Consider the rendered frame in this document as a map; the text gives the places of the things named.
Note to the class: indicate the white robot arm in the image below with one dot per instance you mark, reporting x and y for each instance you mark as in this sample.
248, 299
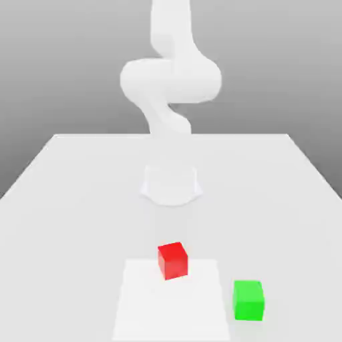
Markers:
171, 80

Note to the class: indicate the small red cube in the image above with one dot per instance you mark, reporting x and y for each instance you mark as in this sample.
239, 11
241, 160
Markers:
173, 261

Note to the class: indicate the small green cube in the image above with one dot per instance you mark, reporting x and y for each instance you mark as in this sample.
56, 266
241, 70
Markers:
248, 300

